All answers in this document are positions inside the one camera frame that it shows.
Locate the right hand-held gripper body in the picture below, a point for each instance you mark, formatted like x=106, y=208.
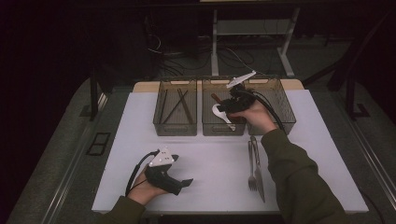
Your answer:
x=241, y=99

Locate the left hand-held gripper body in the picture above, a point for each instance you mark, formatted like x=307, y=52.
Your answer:
x=160, y=175

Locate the white ceramic spoon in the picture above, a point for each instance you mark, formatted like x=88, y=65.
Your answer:
x=218, y=113

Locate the smoky transparent plastic basket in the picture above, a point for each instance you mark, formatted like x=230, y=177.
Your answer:
x=174, y=127
x=280, y=102
x=208, y=121

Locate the brown wooden chopstick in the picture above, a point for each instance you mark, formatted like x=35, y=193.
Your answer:
x=185, y=105

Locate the black chopstick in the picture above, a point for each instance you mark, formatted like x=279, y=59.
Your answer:
x=175, y=107
x=163, y=107

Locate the person's right hand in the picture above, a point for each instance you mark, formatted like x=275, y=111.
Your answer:
x=257, y=118

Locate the metal fork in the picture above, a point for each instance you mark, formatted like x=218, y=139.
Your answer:
x=251, y=165

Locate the metal table knife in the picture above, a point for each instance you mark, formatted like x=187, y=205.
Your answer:
x=258, y=174

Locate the black metal stand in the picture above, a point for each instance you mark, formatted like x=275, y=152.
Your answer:
x=350, y=99

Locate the white metal desk frame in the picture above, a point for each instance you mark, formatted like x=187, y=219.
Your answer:
x=214, y=46

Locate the black floor outlet frame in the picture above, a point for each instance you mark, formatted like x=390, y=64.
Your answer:
x=99, y=144

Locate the metal floor rail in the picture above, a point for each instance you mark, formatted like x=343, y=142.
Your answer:
x=379, y=177
x=62, y=193

